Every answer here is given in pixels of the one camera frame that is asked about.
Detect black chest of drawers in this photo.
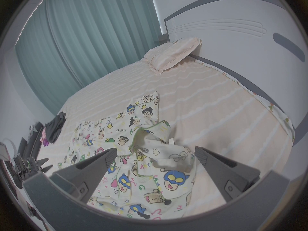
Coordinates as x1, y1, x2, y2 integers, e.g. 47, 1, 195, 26
20, 121, 46, 164

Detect white printed pyjama top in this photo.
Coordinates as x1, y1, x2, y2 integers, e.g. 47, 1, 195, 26
57, 92, 196, 222

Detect bed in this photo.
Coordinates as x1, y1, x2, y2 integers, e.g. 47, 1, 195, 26
34, 0, 308, 223

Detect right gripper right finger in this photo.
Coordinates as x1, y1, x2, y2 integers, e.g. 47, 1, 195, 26
194, 146, 261, 204

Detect black shirt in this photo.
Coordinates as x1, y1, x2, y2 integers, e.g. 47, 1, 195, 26
44, 112, 66, 144

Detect pale pink striped pillow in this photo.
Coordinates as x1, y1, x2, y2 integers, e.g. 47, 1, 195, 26
144, 38, 202, 76

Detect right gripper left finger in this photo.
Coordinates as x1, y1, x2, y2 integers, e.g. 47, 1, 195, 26
49, 148, 118, 204

